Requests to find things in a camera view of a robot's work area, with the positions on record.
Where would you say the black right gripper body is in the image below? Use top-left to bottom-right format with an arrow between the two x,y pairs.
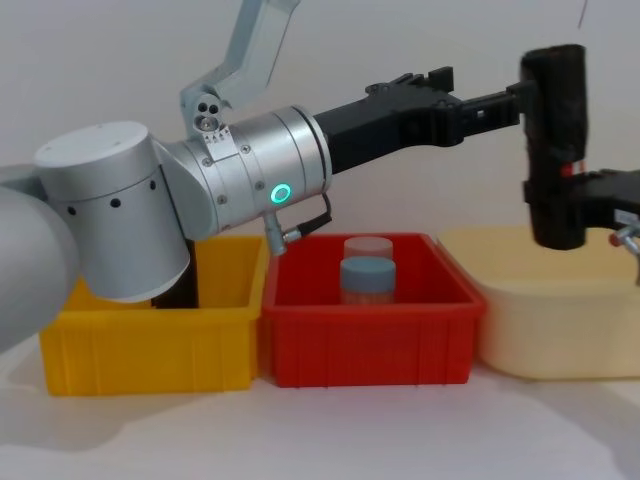
583,168 -> 640,232

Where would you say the clear jar with grey lid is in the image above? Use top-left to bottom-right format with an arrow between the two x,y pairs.
339,256 -> 397,305

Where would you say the black cylindrical tool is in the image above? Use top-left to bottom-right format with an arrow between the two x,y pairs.
518,43 -> 590,251

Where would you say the cream plastic basin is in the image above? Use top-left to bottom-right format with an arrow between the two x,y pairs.
435,225 -> 640,382

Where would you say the yellow plastic bin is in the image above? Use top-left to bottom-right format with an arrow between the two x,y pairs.
39,235 -> 266,397

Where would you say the red plastic bin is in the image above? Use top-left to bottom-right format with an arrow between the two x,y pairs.
260,232 -> 489,389

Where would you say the white tablecloth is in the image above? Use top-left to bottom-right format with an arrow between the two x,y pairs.
0,299 -> 640,480

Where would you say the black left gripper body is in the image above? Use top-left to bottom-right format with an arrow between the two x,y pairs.
314,66 -> 464,174

